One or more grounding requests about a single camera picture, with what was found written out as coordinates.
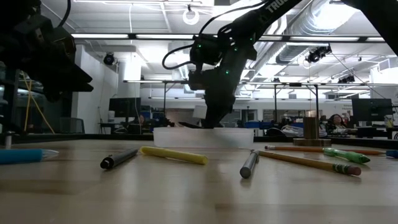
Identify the brass cylinder stand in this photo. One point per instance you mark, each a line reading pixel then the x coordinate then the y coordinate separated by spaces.
pixel 311 130

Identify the overhead frame light bar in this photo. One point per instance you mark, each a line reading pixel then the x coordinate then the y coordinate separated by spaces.
pixel 155 36

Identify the thick yellow highlighter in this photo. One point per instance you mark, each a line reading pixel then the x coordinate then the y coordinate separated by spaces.
pixel 174 155

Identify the grey clear-barrel pen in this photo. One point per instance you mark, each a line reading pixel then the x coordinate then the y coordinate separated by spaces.
pixel 249 164

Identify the blue pen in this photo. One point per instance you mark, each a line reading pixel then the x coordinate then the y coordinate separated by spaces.
pixel 18 155

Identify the white lamp shade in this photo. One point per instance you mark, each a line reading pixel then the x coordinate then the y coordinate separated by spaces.
pixel 197 112

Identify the black workstation frame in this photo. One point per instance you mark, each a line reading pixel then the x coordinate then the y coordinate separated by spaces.
pixel 316 102
pixel 164 105

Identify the person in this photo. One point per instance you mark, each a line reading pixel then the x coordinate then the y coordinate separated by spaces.
pixel 336 122

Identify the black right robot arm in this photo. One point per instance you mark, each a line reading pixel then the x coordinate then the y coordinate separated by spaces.
pixel 248 25

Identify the silver table bolt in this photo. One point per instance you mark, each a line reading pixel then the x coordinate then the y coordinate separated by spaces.
pixel 8 140

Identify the blue storage bin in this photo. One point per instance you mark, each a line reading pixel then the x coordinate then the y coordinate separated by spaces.
pixel 252 124

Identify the clear plastic supply box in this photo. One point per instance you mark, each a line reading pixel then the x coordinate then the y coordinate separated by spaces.
pixel 186 138

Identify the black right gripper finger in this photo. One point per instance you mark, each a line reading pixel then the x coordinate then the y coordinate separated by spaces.
pixel 224 113
pixel 211 118

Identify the blue object right edge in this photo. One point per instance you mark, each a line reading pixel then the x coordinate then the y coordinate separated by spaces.
pixel 392 153

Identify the yellow pencil green ferrule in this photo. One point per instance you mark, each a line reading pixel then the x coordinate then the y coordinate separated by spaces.
pixel 304 162

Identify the grey mesh chair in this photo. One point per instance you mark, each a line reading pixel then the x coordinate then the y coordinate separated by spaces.
pixel 71 126

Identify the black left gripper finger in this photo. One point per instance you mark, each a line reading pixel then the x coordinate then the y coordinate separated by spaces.
pixel 74 73
pixel 59 90

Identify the black ceiling camera cluster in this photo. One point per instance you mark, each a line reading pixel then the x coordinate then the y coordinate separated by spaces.
pixel 318 53

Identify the dark grey capped pen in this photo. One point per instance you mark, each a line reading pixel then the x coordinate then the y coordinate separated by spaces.
pixel 119 157

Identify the orange pencil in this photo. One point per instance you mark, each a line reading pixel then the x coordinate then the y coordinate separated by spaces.
pixel 295 149

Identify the green pen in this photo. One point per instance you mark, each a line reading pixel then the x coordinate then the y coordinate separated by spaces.
pixel 348 155

